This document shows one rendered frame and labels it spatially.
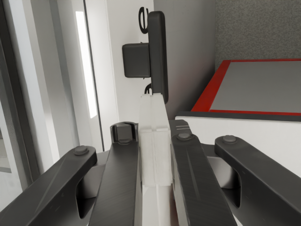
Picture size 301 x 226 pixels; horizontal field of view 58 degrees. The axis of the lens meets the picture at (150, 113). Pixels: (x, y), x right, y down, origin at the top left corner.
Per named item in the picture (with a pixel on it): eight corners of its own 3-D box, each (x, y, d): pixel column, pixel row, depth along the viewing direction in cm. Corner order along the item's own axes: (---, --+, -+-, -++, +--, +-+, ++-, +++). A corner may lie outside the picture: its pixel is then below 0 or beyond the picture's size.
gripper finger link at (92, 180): (141, 196, 11) (70, 201, 11) (143, 145, 16) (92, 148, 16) (138, 164, 11) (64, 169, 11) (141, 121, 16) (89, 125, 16)
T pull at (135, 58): (165, 10, 21) (160, 10, 20) (169, 102, 24) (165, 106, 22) (123, 14, 23) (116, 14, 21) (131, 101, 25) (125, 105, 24)
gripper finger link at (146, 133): (157, 187, 13) (142, 188, 13) (153, 132, 20) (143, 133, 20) (154, 130, 12) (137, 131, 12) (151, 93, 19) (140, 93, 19)
